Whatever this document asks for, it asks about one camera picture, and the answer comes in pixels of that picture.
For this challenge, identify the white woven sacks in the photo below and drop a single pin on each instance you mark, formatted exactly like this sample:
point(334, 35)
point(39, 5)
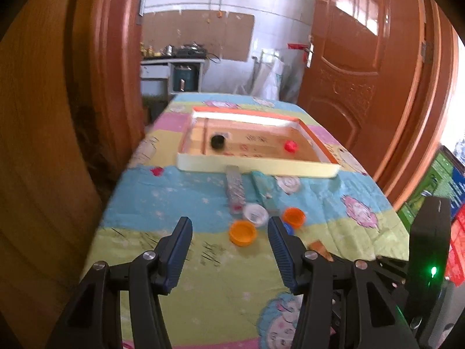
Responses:
point(270, 76)

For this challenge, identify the blue bottle cap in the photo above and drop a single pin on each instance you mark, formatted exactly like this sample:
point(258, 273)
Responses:
point(289, 229)

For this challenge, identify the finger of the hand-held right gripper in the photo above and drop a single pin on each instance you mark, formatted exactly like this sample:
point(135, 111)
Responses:
point(392, 272)

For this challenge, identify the orange bottle cap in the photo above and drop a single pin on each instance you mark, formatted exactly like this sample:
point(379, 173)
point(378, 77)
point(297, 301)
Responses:
point(242, 233)
point(294, 217)

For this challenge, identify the red ribbon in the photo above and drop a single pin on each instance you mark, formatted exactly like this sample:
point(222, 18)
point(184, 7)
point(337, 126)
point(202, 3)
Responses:
point(296, 46)

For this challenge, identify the green stick packet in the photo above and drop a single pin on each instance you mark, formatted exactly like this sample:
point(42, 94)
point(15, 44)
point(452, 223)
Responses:
point(264, 191)

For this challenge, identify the cardboard wall sheets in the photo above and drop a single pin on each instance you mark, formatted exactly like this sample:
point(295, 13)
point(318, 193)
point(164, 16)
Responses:
point(203, 32)

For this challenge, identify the carved brown wooden door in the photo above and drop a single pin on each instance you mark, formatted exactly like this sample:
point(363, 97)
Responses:
point(348, 61)

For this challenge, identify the black gas stove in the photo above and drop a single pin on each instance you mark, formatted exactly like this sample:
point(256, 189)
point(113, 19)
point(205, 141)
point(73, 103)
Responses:
point(190, 51)

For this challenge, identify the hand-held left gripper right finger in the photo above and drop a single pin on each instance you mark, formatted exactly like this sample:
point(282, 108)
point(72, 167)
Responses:
point(281, 251)

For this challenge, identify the white kitchen counter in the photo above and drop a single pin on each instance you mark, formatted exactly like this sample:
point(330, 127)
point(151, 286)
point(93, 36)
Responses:
point(160, 69)

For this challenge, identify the plain brown wooden door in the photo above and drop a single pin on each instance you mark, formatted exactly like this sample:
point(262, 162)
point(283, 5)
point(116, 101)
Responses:
point(112, 65)

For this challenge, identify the red crate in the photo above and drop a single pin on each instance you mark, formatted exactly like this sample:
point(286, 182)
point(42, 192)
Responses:
point(458, 251)

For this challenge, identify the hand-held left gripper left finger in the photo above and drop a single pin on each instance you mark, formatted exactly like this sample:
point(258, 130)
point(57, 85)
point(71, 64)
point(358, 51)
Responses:
point(178, 258)

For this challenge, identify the white bottle cap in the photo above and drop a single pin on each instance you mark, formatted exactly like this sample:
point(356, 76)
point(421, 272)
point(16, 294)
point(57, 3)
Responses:
point(254, 214)

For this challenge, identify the metal pot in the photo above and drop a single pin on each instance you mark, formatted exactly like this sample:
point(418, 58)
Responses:
point(169, 49)

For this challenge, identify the green printed carton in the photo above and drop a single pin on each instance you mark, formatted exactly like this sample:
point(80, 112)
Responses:
point(436, 181)

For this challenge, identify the yellow oil bottle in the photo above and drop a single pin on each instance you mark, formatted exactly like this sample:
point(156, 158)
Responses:
point(149, 50)

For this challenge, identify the shallow cardboard box with orange rim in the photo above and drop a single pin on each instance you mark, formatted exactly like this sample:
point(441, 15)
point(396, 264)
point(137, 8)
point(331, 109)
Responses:
point(254, 152)

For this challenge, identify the teal air fryer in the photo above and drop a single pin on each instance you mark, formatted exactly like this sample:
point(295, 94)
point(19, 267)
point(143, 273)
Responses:
point(184, 78)

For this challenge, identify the red bottle cap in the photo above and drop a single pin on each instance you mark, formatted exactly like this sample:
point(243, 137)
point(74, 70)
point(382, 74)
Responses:
point(290, 146)

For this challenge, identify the black bottle cap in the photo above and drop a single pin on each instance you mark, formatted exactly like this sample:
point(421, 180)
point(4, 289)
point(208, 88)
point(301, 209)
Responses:
point(218, 141)

